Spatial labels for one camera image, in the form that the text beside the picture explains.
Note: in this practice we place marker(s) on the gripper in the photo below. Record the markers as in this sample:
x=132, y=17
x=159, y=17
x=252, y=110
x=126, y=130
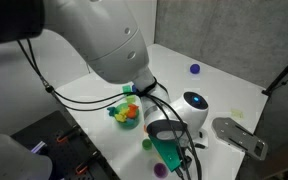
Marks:
x=202, y=138

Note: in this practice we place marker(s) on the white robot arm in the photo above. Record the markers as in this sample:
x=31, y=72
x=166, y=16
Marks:
x=100, y=33

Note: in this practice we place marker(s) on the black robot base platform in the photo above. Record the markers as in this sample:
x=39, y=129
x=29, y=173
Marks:
x=40, y=133

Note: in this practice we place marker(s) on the green bowl holding toys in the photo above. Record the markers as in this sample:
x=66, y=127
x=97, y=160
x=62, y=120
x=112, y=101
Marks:
x=130, y=124

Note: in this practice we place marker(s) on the grey metal plate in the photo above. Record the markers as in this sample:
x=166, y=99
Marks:
x=230, y=131

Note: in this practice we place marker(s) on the purple plastic cup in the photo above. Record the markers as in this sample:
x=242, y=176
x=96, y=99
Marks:
x=160, y=170

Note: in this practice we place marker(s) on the green plastic cup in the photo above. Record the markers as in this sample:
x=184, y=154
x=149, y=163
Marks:
x=147, y=144

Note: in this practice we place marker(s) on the blue ball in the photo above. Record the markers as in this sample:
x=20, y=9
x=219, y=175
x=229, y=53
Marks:
x=195, y=68

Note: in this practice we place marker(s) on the orange toy piece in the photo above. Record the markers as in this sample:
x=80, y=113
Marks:
x=132, y=111

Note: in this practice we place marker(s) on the light green block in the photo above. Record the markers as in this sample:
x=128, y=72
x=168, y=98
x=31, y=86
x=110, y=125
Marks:
x=130, y=99

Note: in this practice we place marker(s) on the yellow toy pieces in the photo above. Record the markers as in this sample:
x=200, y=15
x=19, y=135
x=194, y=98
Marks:
x=120, y=117

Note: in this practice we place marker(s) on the teal toy piece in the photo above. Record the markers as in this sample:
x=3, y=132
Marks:
x=111, y=111

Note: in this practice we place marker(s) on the black stand pole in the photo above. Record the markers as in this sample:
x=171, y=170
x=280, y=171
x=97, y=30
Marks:
x=284, y=75

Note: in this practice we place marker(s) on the black orange clamp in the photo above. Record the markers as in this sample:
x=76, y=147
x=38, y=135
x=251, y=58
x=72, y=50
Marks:
x=84, y=166
x=65, y=136

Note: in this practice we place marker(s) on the purple lit strip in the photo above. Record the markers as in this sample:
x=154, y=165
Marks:
x=39, y=147

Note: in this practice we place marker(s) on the teal camera mount plate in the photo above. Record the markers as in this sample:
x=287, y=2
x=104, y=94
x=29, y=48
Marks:
x=165, y=153

